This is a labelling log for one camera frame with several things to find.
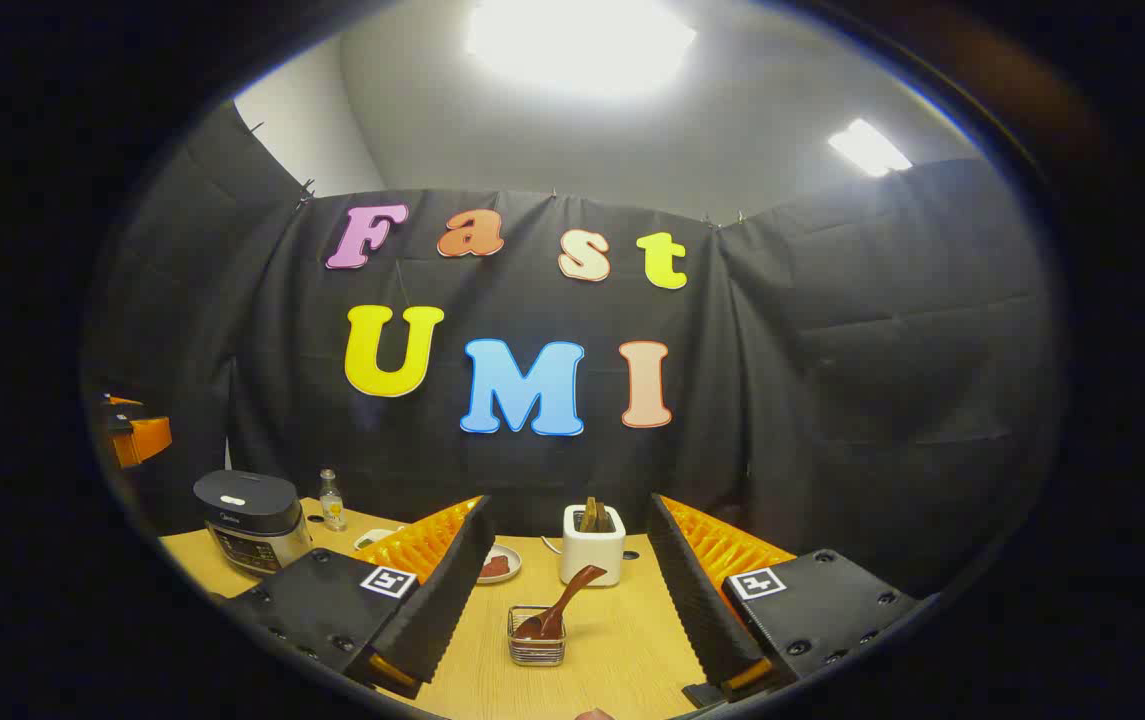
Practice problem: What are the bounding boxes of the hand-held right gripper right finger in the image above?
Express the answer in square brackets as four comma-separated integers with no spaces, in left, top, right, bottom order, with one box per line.
[647,493,923,709]

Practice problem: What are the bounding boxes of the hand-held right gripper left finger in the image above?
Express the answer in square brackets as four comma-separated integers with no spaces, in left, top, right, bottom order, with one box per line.
[222,495,496,701]

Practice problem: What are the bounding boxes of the metal wire chopstick holder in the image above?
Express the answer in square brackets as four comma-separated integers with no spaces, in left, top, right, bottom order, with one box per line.
[507,605,567,668]

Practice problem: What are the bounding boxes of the brown wooden spoon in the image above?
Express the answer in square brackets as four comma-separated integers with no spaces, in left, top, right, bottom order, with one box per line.
[513,565,608,642]

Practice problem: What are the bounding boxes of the black silver rice cooker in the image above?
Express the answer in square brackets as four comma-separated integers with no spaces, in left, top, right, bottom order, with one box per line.
[194,470,313,579]

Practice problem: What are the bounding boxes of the round white plate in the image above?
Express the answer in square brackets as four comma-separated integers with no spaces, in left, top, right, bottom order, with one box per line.
[477,545,523,585]

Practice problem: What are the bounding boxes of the white toaster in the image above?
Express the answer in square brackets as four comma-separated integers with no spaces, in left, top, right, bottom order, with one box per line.
[560,504,626,587]

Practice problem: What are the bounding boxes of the small glass bottle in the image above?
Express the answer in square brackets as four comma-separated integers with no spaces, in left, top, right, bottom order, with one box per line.
[319,469,347,532]

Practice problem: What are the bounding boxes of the small ceiling light panel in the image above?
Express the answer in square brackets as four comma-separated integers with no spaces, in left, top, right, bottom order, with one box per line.
[827,118,913,179]

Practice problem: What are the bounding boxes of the large ceiling light panel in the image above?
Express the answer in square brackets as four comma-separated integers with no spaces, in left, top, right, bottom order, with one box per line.
[467,0,698,96]

